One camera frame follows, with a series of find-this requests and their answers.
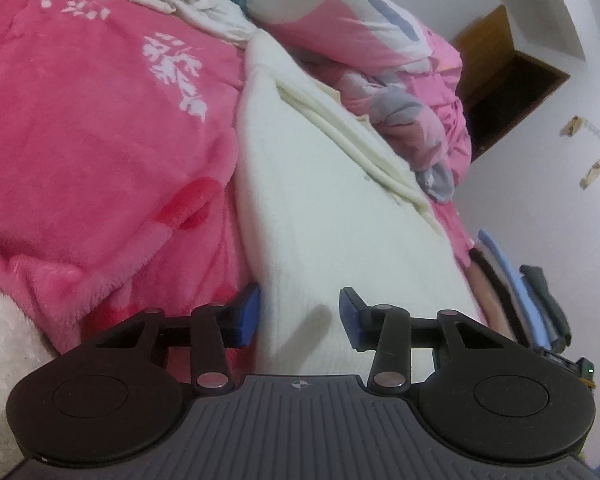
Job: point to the dark grey folded garment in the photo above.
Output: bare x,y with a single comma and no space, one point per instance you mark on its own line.
555,310

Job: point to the black folded garment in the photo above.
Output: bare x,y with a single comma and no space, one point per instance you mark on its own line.
485,267

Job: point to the pink floral blanket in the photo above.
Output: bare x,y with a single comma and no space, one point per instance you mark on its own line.
105,135

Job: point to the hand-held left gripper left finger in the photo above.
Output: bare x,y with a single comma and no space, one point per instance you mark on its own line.
250,317

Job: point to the pale pink grey quilt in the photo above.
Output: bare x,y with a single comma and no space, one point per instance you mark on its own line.
405,115

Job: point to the torn wall sticker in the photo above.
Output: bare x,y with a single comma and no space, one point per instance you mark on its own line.
572,126
597,170

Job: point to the white pink printed pillow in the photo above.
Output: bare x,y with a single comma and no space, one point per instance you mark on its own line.
330,10

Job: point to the beige folded garment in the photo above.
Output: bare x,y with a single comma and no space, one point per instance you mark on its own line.
490,305

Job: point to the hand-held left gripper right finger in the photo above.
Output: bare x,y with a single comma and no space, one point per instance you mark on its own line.
349,317

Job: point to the cream fleece garment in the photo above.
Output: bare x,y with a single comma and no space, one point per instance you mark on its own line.
320,210

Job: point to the pink crumpled quilt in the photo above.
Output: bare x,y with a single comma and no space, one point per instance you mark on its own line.
455,75

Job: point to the wooden door frame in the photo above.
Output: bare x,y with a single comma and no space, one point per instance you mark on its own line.
485,40

